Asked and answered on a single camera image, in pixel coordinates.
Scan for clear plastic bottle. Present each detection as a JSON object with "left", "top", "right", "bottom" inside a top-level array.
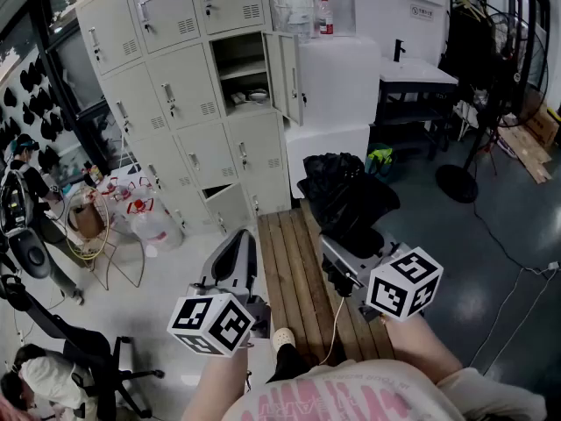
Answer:
[{"left": 287, "top": 12, "right": 313, "bottom": 44}]

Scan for black standing fan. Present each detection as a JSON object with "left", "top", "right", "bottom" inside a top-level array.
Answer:
[{"left": 435, "top": 10, "right": 550, "bottom": 204}]

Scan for gray metal locker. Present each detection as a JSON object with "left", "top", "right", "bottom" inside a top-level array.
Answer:
[{"left": 75, "top": 0, "right": 307, "bottom": 238}]

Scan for person's right forearm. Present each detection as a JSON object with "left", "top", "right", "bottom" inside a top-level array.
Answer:
[{"left": 381, "top": 312, "right": 465, "bottom": 385}]

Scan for wooden clothes hanger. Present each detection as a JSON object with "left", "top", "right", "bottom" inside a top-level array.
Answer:
[{"left": 454, "top": 0, "right": 490, "bottom": 22}]

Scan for thin beige cord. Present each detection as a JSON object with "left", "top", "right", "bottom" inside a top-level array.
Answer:
[{"left": 318, "top": 295, "right": 347, "bottom": 366}]

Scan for black equipment frame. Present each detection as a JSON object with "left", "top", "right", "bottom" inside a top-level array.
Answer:
[{"left": 0, "top": 274, "right": 110, "bottom": 354}]

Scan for cream clog shoe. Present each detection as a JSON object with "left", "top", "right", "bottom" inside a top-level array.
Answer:
[{"left": 271, "top": 327, "right": 296, "bottom": 351}]

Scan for plastic bottle with red label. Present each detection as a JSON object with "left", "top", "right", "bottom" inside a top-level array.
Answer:
[{"left": 318, "top": 0, "right": 335, "bottom": 36}]

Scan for clear water jug red handle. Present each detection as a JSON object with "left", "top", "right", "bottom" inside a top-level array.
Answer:
[
  {"left": 126, "top": 197, "right": 185, "bottom": 253},
  {"left": 100, "top": 175, "right": 122, "bottom": 197},
  {"left": 114, "top": 181, "right": 153, "bottom": 210}
]

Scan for black office chair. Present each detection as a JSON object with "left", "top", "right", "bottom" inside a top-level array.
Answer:
[{"left": 62, "top": 327, "right": 167, "bottom": 420}]

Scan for brown wooden bench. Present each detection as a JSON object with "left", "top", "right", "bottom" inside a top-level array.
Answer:
[{"left": 256, "top": 199, "right": 396, "bottom": 367}]

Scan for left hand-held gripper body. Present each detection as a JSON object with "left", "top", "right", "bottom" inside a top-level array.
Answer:
[{"left": 166, "top": 278, "right": 271, "bottom": 359}]

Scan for flat cardboard sheets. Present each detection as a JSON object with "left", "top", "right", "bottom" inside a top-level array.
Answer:
[{"left": 498, "top": 124, "right": 554, "bottom": 185}]

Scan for black bag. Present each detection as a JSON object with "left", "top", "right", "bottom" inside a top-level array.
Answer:
[{"left": 296, "top": 151, "right": 401, "bottom": 260}]

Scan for white counter unit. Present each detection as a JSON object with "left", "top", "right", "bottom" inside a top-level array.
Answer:
[{"left": 283, "top": 35, "right": 382, "bottom": 200}]

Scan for gold wire chair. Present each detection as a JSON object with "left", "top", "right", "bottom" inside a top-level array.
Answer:
[{"left": 64, "top": 185, "right": 146, "bottom": 292}]

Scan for cream shirt with pink print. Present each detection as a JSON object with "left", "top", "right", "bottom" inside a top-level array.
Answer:
[{"left": 222, "top": 358, "right": 549, "bottom": 421}]

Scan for white floor cable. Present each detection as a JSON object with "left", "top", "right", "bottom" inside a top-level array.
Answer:
[{"left": 467, "top": 260, "right": 561, "bottom": 370}]

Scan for person's black trouser leg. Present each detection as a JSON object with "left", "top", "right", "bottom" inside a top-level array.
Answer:
[{"left": 266, "top": 343, "right": 321, "bottom": 384}]

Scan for black round stool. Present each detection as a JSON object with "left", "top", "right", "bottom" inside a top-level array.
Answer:
[{"left": 7, "top": 228, "right": 53, "bottom": 281}]

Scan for white sink on black stand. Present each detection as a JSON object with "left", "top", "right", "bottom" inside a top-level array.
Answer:
[{"left": 375, "top": 56, "right": 460, "bottom": 162}]

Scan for green and yellow bag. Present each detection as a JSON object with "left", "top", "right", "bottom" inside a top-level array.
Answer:
[{"left": 365, "top": 143, "right": 396, "bottom": 180}]

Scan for small white wall sign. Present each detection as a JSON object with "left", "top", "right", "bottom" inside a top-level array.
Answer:
[{"left": 409, "top": 3, "right": 436, "bottom": 22}]

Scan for brown bag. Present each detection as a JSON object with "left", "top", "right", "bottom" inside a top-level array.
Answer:
[{"left": 68, "top": 202, "right": 107, "bottom": 240}]

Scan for brown cardboard box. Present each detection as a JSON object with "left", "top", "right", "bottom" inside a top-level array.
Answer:
[{"left": 524, "top": 102, "right": 561, "bottom": 149}]

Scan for black clothes rack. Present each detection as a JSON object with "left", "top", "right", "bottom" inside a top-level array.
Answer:
[{"left": 439, "top": 0, "right": 501, "bottom": 104}]

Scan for person's left forearm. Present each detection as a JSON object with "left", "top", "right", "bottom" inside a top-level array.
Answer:
[{"left": 181, "top": 344, "right": 254, "bottom": 421}]

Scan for black floor cable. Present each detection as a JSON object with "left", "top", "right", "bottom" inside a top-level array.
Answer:
[{"left": 472, "top": 199, "right": 527, "bottom": 271}]

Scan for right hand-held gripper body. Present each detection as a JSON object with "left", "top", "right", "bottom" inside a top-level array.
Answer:
[{"left": 350, "top": 240, "right": 444, "bottom": 323}]

